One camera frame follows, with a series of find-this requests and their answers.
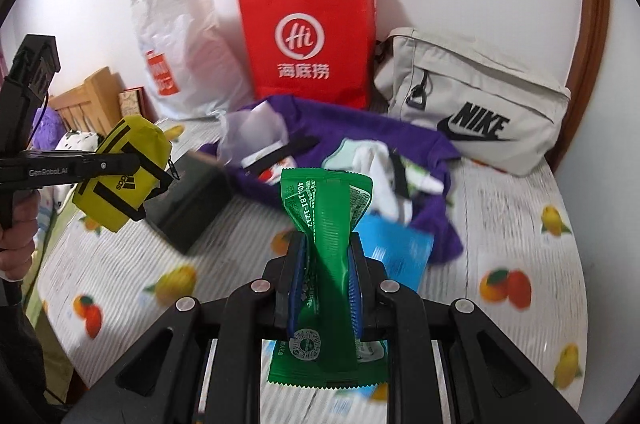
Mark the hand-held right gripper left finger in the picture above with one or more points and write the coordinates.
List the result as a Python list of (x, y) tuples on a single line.
[(296, 289)]

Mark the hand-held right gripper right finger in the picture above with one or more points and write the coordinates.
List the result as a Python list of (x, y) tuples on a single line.
[(356, 294)]

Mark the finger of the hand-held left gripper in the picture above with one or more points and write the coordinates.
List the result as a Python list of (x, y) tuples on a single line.
[(110, 165)]

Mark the blue tissue pack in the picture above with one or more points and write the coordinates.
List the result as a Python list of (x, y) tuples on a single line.
[(400, 249)]

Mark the green foil packet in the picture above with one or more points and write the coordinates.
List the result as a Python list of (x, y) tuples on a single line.
[(325, 224)]

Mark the white translucent pouch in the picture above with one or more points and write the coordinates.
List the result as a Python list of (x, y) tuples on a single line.
[(250, 129)]

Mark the person's left forearm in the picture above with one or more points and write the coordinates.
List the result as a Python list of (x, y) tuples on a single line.
[(20, 344)]

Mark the person's left hand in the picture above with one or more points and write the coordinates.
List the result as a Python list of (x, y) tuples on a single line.
[(17, 249)]

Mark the purple plush toy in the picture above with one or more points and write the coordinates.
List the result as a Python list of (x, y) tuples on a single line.
[(47, 129)]

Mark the white polka dot pillow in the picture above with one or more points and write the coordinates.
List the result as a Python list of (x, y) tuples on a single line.
[(75, 140)]

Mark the patterned brown box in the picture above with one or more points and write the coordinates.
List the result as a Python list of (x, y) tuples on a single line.
[(131, 104)]

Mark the wooden headboard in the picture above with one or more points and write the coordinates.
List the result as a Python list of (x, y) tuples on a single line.
[(95, 99)]

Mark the dark green box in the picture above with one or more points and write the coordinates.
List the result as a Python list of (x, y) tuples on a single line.
[(195, 204)]

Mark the white red-print packet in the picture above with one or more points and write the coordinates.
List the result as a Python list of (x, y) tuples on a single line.
[(262, 172)]

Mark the black flat strip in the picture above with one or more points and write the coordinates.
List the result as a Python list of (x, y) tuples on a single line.
[(295, 146)]

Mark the white plastic shopping bag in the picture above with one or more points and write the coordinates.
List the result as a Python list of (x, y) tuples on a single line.
[(180, 29)]

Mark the fruit print tablecloth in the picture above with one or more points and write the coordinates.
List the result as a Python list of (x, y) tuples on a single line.
[(500, 229)]

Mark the purple cloth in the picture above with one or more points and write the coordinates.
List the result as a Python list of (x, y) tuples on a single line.
[(325, 129)]

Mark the grey waist bag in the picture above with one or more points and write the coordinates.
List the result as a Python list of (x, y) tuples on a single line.
[(475, 79)]

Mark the red paper bag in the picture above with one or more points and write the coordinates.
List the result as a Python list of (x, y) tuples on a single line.
[(310, 4)]

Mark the brown wooden door frame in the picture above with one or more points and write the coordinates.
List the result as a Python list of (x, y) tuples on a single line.
[(590, 4)]

